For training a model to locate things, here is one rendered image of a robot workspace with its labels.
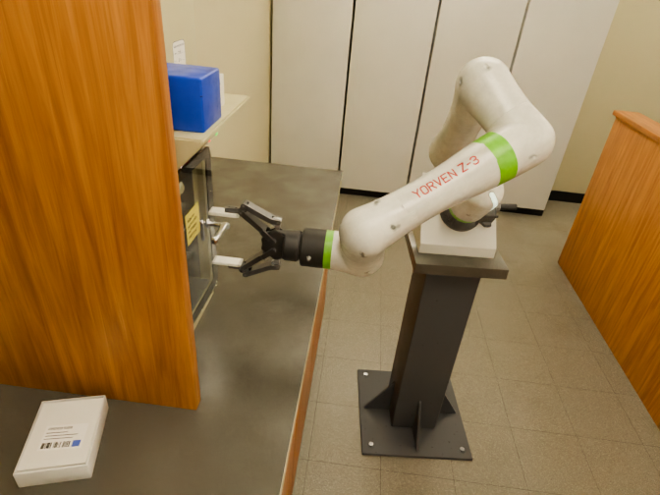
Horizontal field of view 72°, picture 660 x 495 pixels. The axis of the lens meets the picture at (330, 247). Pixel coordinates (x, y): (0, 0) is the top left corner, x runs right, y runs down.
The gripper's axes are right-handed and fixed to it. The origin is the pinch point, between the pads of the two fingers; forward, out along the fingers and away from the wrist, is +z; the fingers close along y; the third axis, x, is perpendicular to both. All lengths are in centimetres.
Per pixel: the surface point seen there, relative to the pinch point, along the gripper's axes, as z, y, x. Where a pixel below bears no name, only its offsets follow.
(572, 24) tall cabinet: -173, 34, -290
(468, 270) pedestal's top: -73, -28, -41
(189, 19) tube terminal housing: 5.6, 45.7, -7.7
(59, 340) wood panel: 23.2, -10.1, 29.3
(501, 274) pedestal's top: -84, -28, -42
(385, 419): -57, -119, -49
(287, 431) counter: -23.4, -25.8, 31.6
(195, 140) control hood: -4.7, 30.9, 20.7
